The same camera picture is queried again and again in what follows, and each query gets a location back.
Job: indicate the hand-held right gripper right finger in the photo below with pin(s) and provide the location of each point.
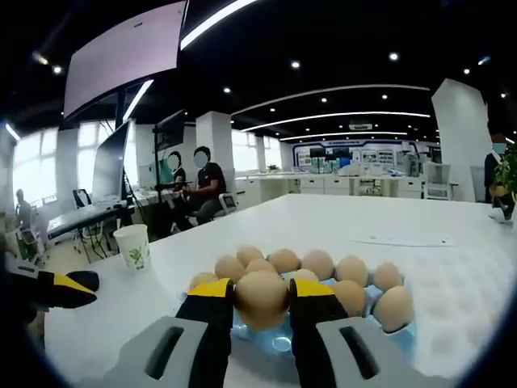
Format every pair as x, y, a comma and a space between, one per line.
315, 355

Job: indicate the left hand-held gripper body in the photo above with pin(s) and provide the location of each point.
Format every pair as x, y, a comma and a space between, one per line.
22, 271

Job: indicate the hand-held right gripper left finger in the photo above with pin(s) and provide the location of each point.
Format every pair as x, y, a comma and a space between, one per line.
210, 351

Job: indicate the blue egg tray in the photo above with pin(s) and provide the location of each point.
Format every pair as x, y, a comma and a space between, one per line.
258, 339

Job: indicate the brown chicken egg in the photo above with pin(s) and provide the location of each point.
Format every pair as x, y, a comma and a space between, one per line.
261, 301

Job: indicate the group of brown eggs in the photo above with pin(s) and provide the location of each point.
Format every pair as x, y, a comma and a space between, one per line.
351, 268

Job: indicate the white foam egg holder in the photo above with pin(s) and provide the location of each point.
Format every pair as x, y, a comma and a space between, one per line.
456, 303

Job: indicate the white paper cup green print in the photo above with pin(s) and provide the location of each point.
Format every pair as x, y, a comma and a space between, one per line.
131, 246

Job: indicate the dark monitor on stand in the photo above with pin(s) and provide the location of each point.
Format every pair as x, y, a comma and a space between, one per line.
109, 161

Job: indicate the white table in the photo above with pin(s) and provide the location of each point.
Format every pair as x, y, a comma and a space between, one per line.
323, 218

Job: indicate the white power strip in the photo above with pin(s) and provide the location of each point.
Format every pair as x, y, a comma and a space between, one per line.
404, 241

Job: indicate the white office chair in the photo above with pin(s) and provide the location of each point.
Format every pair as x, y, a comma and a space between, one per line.
228, 202

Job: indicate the black screen on pole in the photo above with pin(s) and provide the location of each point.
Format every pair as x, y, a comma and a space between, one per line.
171, 129

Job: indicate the white office counter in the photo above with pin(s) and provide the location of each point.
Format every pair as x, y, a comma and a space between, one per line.
323, 184

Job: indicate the large hanging display screen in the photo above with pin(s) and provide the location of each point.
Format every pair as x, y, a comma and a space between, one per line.
121, 64

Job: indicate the grey mesh office chair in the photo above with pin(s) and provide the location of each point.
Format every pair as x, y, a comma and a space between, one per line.
438, 175

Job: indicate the white blue toy figure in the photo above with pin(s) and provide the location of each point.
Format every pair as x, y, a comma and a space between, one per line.
503, 212

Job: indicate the green potted plant white pot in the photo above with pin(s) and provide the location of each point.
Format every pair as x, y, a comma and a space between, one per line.
507, 169

